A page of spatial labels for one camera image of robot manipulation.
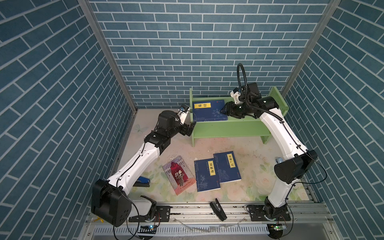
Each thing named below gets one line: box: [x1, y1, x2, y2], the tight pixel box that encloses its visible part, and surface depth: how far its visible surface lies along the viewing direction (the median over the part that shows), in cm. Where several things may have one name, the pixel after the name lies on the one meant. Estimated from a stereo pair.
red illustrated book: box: [162, 155, 197, 196], surface depth 88 cm
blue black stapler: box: [133, 176, 150, 187], surface depth 84 cm
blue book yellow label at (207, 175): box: [194, 158, 221, 192], surface depth 87 cm
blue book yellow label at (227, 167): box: [213, 151, 242, 184], surface depth 91 cm
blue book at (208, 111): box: [192, 99, 228, 122], surface depth 82 cm
